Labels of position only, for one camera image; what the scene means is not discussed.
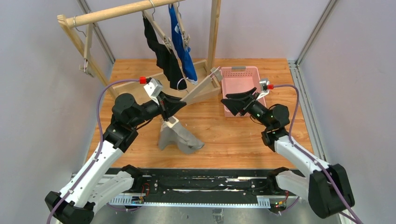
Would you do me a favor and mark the beige hanger with black underwear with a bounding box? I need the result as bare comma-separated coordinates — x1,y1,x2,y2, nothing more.
142,0,173,53

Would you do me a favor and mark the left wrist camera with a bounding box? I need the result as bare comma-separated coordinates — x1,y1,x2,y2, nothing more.
143,78,163,105

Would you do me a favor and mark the empty beige hanger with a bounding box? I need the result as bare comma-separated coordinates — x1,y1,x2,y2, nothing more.
73,16,95,77

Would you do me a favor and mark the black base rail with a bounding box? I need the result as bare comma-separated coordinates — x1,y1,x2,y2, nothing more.
109,168,297,208

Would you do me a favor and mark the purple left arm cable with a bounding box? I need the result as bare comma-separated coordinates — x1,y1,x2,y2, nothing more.
46,77,147,224

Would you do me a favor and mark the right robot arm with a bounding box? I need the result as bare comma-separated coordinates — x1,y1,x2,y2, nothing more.
221,88,355,219

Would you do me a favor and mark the pink plastic basket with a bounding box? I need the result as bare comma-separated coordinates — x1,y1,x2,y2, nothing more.
221,66,268,107

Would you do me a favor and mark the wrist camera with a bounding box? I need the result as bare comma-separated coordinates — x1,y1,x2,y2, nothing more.
143,78,163,105
259,78,270,94

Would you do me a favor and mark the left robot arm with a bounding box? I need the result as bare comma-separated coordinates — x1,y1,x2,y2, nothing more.
45,92,187,224

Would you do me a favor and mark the beige clip hanger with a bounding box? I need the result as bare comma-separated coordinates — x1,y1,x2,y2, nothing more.
163,67,222,105

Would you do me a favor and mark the blue underwear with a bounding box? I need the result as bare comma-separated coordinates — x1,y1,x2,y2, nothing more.
168,3,198,84

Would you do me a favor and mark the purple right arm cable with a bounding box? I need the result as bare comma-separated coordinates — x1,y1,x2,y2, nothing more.
268,83,362,224

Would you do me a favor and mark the beige hanger with blue underwear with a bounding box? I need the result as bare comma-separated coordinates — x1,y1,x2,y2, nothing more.
172,0,191,50

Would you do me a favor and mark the grey white underwear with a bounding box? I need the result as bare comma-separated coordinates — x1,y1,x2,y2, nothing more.
158,121,205,154

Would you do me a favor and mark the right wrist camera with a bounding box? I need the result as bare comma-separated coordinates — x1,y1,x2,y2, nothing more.
259,78,270,94

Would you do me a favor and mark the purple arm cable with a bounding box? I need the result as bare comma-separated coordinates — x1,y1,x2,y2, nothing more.
46,77,147,224
268,83,362,224

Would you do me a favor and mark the black underwear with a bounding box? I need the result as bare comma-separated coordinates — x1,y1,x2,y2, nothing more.
143,17,187,90

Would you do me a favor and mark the wooden clothes rack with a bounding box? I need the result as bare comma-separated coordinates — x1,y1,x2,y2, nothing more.
57,0,222,95

